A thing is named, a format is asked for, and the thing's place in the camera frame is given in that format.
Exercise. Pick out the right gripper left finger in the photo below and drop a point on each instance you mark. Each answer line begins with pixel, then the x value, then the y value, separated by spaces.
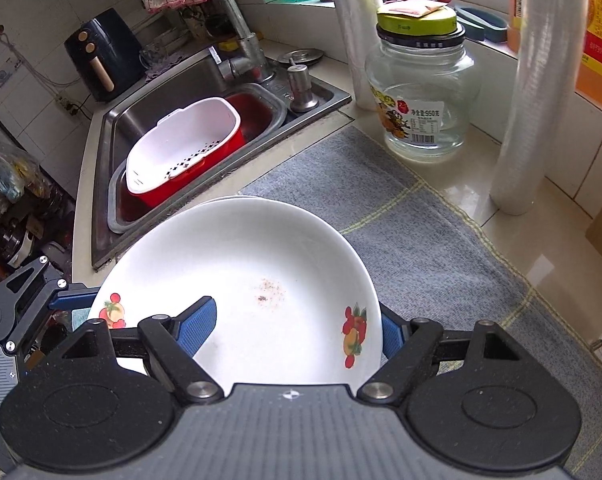
pixel 171 345

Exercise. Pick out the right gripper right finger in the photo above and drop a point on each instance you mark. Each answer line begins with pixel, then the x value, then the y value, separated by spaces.
pixel 409 347

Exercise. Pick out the white plate with fruit print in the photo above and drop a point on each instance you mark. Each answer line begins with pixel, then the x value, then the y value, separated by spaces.
pixel 295 304

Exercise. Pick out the stainless steel sink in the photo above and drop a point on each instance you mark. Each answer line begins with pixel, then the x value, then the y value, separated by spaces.
pixel 200 76

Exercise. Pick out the chrome faucet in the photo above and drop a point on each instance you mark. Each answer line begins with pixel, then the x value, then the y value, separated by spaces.
pixel 252 60

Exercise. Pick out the black air fryer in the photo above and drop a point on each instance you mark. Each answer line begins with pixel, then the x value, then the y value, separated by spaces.
pixel 106 55

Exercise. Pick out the white colander basket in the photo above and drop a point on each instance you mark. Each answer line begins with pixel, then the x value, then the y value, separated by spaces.
pixel 181 147

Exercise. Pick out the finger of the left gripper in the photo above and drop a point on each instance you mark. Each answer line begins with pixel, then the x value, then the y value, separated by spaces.
pixel 30 296

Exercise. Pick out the large glass jar yellow lid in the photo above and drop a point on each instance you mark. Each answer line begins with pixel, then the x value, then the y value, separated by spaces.
pixel 422 78

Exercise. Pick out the grey checked dish mat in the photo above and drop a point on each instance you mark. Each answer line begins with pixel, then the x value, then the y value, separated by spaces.
pixel 428 259

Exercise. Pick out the red basin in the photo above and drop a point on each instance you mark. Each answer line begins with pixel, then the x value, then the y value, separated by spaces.
pixel 260 113

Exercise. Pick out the stack of plastic cups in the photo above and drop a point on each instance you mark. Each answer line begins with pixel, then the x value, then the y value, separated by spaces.
pixel 551 43

